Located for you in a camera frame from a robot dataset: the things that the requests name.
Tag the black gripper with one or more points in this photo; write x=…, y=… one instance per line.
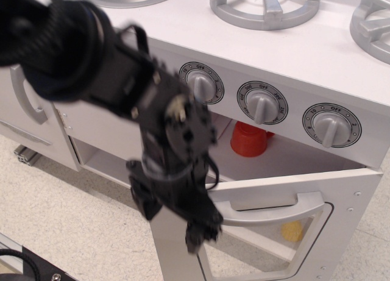
x=185, y=195

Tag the white oven door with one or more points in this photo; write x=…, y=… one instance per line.
x=260, y=252

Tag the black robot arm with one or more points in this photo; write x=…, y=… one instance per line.
x=69, y=51

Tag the middle grey oven knob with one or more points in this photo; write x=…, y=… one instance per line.
x=262, y=102

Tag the red plastic cup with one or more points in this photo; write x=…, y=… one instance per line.
x=249, y=141

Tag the yellow toy food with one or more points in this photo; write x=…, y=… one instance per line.
x=292, y=231

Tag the white middle cabinet door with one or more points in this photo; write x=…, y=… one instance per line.
x=103, y=141

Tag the white cabinet door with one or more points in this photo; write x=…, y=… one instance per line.
x=103, y=141
x=48, y=139

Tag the left grey stove knob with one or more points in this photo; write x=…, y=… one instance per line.
x=205, y=84

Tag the grey stove knob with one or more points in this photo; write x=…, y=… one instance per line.
x=205, y=84
x=332, y=125

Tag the white left cabinet door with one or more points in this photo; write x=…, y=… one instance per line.
x=48, y=139

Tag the right grey stove knob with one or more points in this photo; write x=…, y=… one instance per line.
x=332, y=125

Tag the left silver stove burner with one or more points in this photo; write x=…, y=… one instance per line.
x=265, y=14

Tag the silver stove burner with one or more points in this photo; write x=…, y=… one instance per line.
x=366, y=33
x=265, y=14

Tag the right silver stove burner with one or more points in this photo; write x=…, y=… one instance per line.
x=366, y=33

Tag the grey oven door handle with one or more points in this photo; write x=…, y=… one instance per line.
x=306, y=205

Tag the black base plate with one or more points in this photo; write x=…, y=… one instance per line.
x=47, y=270

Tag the aluminium frame rail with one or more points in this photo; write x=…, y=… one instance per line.
x=26, y=155

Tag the grey left door handle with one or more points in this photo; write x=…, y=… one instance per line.
x=37, y=115

